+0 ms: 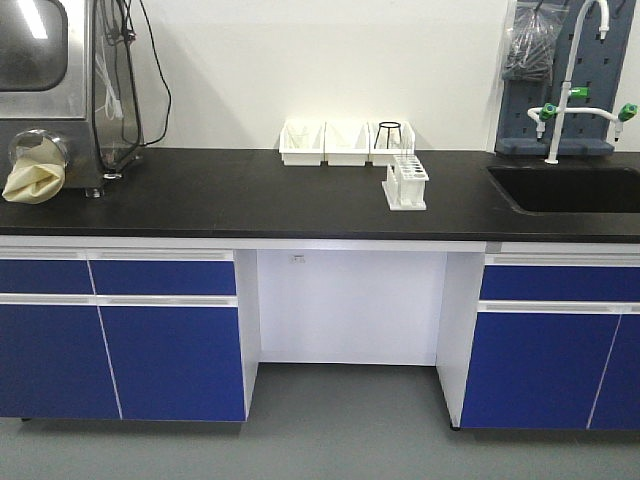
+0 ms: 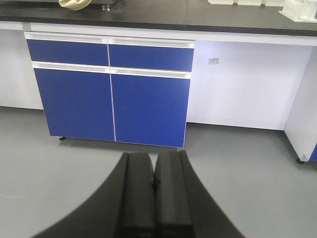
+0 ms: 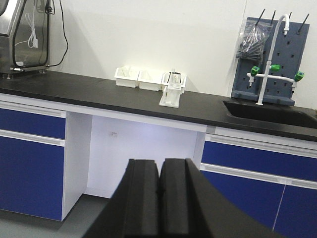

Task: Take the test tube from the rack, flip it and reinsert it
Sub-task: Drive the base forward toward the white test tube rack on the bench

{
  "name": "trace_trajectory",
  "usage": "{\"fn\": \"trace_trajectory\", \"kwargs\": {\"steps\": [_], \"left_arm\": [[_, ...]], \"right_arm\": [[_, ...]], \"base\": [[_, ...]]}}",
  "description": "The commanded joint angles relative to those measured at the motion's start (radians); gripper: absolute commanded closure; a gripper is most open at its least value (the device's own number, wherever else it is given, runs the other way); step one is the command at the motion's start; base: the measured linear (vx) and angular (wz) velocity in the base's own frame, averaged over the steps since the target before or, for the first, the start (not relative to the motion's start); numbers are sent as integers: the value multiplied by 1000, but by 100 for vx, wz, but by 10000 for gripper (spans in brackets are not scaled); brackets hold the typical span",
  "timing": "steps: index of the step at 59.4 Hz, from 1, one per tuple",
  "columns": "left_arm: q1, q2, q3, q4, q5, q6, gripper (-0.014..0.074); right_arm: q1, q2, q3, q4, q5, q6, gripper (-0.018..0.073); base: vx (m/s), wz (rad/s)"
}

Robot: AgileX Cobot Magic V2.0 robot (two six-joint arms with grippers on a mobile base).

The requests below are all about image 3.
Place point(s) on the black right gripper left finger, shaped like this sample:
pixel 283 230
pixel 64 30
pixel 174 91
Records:
pixel 133 210

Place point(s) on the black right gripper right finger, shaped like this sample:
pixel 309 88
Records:
pixel 191 207

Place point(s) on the white test tube rack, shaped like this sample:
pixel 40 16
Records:
pixel 170 96

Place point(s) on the grey pegboard drying rack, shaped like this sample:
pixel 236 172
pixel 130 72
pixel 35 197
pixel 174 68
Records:
pixel 241 88

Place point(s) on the blue right base cabinet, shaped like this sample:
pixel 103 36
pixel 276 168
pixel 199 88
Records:
pixel 271 178

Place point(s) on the blue base cabinet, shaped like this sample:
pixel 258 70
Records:
pixel 44 157
pixel 271 178

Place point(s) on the blue left base cabinet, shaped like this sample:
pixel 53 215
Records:
pixel 44 157

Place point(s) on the white right storage bin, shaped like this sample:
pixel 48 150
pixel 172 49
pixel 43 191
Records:
pixel 181 85

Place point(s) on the white storage bin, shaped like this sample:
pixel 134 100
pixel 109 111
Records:
pixel 181 85
pixel 150 80
pixel 127 77

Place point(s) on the white middle storage bin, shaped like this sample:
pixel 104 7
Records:
pixel 150 80

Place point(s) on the black lab sink basin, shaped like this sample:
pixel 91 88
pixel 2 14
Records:
pixel 275 115

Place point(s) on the white left storage bin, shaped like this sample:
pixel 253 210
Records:
pixel 127 77

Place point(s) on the white lab faucet green knobs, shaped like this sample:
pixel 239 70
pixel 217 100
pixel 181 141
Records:
pixel 281 74

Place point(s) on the plastic bag of black pegs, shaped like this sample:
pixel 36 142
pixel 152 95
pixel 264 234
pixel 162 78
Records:
pixel 253 39

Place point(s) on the black wire tripod stand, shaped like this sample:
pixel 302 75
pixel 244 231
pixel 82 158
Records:
pixel 174 77

